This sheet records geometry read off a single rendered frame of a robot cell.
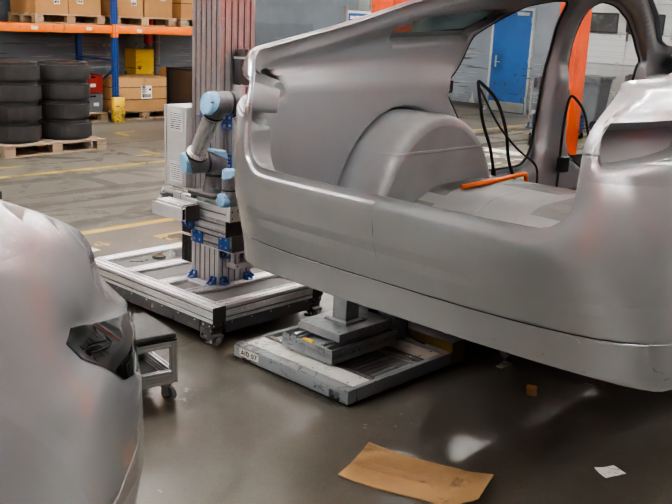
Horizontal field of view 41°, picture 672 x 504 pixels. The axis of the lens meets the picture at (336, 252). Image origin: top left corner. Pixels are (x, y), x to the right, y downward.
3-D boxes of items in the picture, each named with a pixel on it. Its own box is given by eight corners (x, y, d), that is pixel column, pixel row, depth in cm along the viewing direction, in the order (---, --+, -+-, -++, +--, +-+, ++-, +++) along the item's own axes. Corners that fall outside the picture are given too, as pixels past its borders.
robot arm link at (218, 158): (231, 174, 484) (232, 149, 481) (209, 175, 477) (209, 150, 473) (221, 170, 494) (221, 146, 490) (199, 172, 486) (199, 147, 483)
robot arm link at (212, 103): (207, 177, 482) (239, 101, 445) (182, 179, 473) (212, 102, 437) (199, 161, 488) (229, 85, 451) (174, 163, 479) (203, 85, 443)
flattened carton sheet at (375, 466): (471, 515, 330) (472, 507, 330) (337, 477, 353) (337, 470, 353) (494, 480, 357) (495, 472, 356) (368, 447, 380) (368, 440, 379)
